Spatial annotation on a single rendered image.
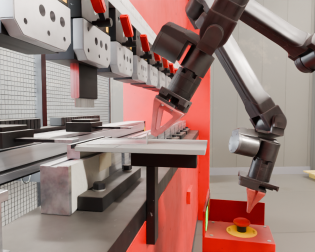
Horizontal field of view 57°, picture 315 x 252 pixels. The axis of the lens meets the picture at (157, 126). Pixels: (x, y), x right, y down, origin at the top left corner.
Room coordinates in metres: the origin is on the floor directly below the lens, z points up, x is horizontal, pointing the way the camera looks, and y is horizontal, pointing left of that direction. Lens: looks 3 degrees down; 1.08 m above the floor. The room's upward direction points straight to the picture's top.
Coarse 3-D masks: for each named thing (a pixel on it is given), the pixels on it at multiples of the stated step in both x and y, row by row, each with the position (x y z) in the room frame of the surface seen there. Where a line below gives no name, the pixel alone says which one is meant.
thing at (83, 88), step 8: (72, 64) 0.63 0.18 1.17; (80, 64) 0.64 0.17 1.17; (72, 72) 0.63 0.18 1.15; (80, 72) 0.64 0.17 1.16; (88, 72) 0.68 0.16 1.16; (96, 72) 0.72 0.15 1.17; (72, 80) 0.63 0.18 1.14; (80, 80) 0.64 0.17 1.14; (88, 80) 0.68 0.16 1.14; (96, 80) 0.72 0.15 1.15; (72, 88) 0.63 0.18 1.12; (80, 88) 0.64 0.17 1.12; (88, 88) 0.68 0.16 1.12; (96, 88) 0.72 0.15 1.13; (72, 96) 0.63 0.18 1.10; (80, 96) 0.64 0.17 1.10; (88, 96) 0.68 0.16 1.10; (96, 96) 0.72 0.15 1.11; (80, 104) 0.66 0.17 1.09; (88, 104) 0.70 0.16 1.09
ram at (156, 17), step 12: (108, 0) 0.73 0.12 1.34; (132, 0) 0.94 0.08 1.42; (144, 0) 1.09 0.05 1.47; (156, 0) 1.31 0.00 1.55; (168, 0) 1.65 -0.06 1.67; (180, 0) 2.21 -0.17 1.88; (120, 12) 0.82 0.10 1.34; (144, 12) 1.09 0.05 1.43; (156, 12) 1.31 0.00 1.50; (168, 12) 1.65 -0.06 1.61; (180, 12) 2.21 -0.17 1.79; (132, 24) 0.93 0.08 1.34; (156, 24) 1.31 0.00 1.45; (180, 24) 2.21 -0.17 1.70; (180, 60) 2.22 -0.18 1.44
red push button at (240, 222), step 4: (236, 220) 0.68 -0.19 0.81; (240, 220) 0.68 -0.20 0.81; (244, 220) 0.68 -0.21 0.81; (248, 220) 0.69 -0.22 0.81; (236, 224) 0.68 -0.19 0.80; (240, 224) 0.67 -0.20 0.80; (244, 224) 0.67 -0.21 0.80; (248, 224) 0.67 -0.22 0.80; (240, 228) 0.68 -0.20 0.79; (244, 228) 0.68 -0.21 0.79
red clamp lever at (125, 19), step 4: (120, 16) 0.75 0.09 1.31; (124, 16) 0.74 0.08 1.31; (128, 16) 0.75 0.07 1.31; (120, 20) 0.75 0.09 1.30; (124, 20) 0.75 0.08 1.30; (128, 20) 0.75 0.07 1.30; (124, 24) 0.76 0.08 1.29; (128, 24) 0.76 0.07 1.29; (124, 28) 0.77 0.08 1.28; (128, 28) 0.77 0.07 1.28; (124, 32) 0.78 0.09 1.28; (128, 32) 0.77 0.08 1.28; (132, 32) 0.78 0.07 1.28; (128, 36) 0.79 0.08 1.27; (128, 40) 0.80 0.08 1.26; (132, 40) 0.80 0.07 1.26; (136, 40) 0.81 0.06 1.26; (124, 44) 0.81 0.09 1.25; (128, 44) 0.81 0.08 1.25; (132, 44) 0.80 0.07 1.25; (136, 44) 0.81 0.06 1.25
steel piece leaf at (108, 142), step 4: (108, 140) 0.68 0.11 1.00; (112, 140) 0.68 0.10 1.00; (116, 140) 0.68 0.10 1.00; (120, 140) 0.68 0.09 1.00; (124, 140) 0.68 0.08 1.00; (128, 140) 0.68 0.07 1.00; (132, 140) 0.68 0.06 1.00; (136, 140) 0.68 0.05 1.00; (140, 140) 0.68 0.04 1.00; (144, 140) 0.68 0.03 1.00; (100, 144) 0.62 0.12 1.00; (104, 144) 0.62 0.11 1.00; (108, 144) 0.62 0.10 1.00; (112, 144) 0.62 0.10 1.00; (116, 144) 0.62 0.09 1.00; (120, 144) 0.62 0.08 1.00; (124, 144) 0.62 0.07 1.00; (128, 144) 0.62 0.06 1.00; (132, 144) 0.62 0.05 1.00; (136, 144) 0.62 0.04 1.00; (140, 144) 0.62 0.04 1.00; (144, 144) 0.62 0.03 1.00
